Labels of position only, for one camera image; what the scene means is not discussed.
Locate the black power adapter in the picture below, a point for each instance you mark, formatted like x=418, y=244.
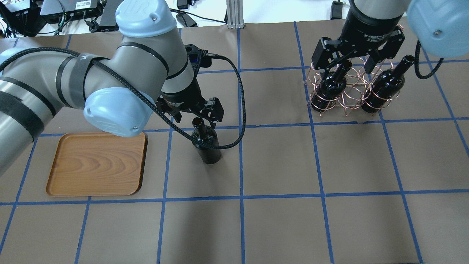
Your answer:
x=185, y=20

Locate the dark wine bottle in basket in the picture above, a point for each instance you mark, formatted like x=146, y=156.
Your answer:
x=330, y=88

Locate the dark wine bottle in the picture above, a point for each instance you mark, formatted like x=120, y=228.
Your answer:
x=330, y=88
x=206, y=135

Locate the aluminium frame post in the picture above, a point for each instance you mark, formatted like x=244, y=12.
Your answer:
x=234, y=13

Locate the wooden serving tray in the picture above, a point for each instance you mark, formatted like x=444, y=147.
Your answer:
x=97, y=164

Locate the copper wire wine basket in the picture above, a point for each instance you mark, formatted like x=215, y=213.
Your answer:
x=358, y=84

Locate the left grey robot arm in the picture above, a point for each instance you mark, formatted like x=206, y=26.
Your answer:
x=150, y=71

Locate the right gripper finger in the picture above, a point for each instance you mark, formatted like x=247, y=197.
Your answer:
x=370, y=64
x=324, y=70

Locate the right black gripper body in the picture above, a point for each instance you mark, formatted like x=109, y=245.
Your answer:
x=367, y=28

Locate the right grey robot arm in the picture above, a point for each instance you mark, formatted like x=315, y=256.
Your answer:
x=434, y=30

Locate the black electronics box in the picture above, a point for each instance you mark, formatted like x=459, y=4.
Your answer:
x=54, y=11

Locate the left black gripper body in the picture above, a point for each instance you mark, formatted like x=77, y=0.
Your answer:
x=182, y=100

